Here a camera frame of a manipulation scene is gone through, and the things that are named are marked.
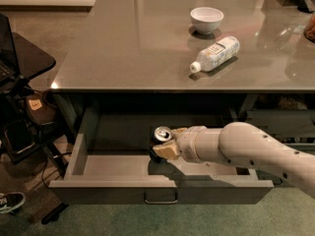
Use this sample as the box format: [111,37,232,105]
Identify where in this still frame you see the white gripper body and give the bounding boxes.
[176,126,206,163]

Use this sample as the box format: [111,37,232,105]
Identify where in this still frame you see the metal drawer handle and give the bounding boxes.
[144,192,178,205]

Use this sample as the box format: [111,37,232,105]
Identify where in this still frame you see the blue pepsi can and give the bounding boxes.
[150,126,172,163]

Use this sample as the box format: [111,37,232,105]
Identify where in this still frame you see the black cable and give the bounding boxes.
[39,151,72,190]

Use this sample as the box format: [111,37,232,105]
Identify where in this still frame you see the white ceramic bowl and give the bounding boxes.
[190,7,224,34]

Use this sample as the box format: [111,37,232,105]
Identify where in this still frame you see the brown bag with tag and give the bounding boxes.
[26,90,58,125]

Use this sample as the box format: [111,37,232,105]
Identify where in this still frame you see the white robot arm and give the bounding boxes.
[153,122,315,198]

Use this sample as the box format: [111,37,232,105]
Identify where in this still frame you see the black and white shoe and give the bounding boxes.
[0,192,26,214]

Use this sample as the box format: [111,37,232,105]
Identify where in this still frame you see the black laptop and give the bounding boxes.
[0,13,20,85]

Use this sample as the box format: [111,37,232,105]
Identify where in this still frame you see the open grey top drawer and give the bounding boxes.
[49,107,274,205]

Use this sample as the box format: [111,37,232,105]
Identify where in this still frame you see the white plastic bottle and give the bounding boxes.
[189,36,240,73]

